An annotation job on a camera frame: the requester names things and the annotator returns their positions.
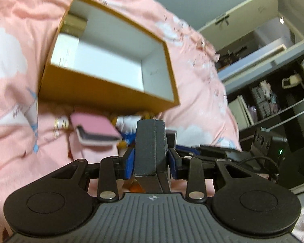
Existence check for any dark grey rectangular box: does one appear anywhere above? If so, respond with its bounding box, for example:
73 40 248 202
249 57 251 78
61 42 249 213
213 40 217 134
133 119 171 194

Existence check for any duck plush blue shirt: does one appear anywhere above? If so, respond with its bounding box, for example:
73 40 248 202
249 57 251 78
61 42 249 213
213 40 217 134
110 111 158 190

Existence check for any pink notebook wallet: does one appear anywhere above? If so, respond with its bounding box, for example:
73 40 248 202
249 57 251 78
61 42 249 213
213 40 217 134
70 112 122 146

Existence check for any small gold gift box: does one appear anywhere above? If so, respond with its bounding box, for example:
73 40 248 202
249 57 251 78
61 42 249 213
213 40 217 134
60 14 87 38

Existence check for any dark shelving unit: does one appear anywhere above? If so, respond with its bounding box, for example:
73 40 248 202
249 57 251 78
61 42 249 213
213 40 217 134
228 50 304 189

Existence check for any pink cloud-print bedspread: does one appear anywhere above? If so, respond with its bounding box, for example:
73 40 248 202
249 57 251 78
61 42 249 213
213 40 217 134
0 0 240 242

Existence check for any orange cardboard storage box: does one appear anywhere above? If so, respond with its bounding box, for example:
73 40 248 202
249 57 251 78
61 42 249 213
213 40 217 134
39 0 180 115

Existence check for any white wardrobe door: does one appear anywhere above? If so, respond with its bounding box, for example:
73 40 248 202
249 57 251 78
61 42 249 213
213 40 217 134
197 0 304 54

